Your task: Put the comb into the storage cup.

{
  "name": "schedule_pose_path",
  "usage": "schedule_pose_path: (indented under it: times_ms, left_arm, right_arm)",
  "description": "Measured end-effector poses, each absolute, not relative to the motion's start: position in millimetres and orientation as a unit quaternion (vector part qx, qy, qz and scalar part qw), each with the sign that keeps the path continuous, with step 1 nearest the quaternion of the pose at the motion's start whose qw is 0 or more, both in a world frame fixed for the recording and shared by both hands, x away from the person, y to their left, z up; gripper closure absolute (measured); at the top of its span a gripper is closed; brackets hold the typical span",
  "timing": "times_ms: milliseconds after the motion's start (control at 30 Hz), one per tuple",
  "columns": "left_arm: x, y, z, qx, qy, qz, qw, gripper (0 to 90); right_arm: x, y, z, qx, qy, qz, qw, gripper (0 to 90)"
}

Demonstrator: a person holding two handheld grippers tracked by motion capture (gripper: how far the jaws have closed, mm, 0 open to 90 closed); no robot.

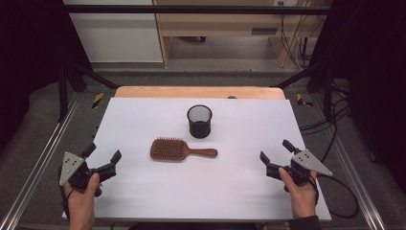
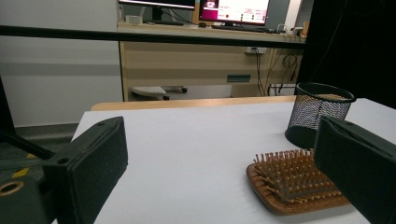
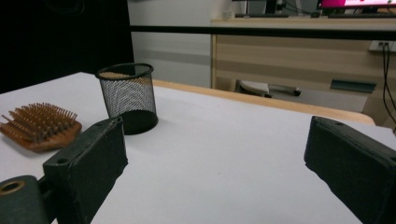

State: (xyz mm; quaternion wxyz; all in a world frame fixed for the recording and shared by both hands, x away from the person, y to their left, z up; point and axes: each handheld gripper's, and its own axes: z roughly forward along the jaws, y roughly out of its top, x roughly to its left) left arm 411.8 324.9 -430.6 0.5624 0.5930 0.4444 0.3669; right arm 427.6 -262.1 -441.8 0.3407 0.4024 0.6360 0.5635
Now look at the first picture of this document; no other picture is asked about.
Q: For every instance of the white cabinet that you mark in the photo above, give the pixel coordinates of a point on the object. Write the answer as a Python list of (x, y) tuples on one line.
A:
[(118, 35)]

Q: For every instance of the black metal stand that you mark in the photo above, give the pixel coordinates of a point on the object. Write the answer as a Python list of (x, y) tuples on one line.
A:
[(63, 92), (327, 89)]

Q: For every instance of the black curtain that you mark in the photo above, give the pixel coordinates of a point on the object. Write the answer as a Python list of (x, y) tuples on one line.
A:
[(28, 64), (376, 80)]

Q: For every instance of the person's right hand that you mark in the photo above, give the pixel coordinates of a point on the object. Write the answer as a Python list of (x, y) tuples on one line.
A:
[(303, 199)]

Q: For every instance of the wooden table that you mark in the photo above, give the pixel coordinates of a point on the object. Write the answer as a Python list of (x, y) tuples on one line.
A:
[(198, 92)]

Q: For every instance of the person's left hand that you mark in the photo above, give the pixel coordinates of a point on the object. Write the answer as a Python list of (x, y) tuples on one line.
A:
[(81, 204)]

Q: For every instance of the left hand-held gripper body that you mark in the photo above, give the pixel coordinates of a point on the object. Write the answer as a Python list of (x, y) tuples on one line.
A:
[(72, 166)]

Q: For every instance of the black mesh pen cup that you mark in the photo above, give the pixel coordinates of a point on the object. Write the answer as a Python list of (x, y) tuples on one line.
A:
[(199, 126)]

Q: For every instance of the aluminium frame rail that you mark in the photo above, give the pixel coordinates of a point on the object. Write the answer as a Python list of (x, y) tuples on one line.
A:
[(357, 179), (41, 159)]

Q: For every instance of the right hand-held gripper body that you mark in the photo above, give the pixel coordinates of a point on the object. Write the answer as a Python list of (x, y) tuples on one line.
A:
[(307, 162)]

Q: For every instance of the brown wooden hairbrush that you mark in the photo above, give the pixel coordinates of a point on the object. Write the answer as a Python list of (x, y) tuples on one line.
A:
[(170, 149)]

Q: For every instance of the light wooden desk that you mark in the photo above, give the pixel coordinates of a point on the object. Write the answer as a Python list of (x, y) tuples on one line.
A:
[(217, 24)]

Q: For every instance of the black horizontal frame bar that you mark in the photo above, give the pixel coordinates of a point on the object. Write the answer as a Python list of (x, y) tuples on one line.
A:
[(191, 9)]

